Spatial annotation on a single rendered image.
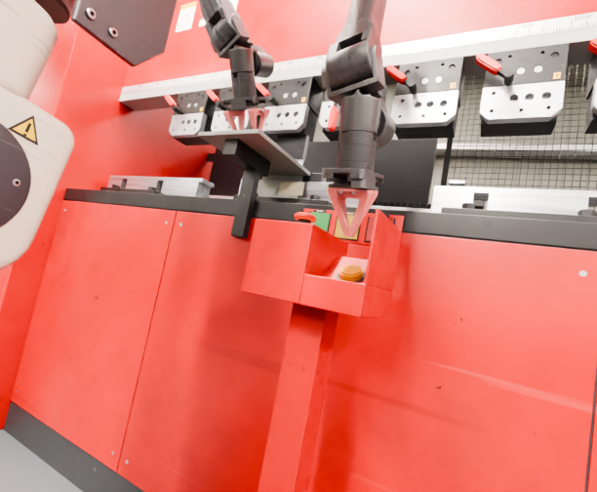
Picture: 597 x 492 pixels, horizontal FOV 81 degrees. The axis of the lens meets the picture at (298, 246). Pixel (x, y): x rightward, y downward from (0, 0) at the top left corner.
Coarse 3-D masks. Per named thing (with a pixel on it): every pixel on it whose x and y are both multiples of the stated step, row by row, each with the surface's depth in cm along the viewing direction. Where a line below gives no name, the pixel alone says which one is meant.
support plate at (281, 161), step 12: (204, 132) 83; (216, 132) 81; (228, 132) 80; (240, 132) 78; (252, 132) 76; (216, 144) 88; (252, 144) 83; (264, 144) 82; (276, 144) 82; (264, 156) 90; (276, 156) 88; (288, 156) 87; (276, 168) 97; (288, 168) 95; (300, 168) 93
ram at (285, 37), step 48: (192, 0) 134; (240, 0) 121; (288, 0) 111; (336, 0) 102; (432, 0) 89; (480, 0) 83; (528, 0) 78; (576, 0) 74; (192, 48) 129; (288, 48) 108; (480, 48) 81; (576, 48) 74; (144, 96) 137
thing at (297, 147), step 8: (280, 136) 107; (288, 136) 105; (296, 136) 104; (304, 136) 103; (280, 144) 106; (288, 144) 105; (296, 144) 103; (304, 144) 102; (288, 152) 104; (296, 152) 103; (304, 152) 102; (304, 160) 103
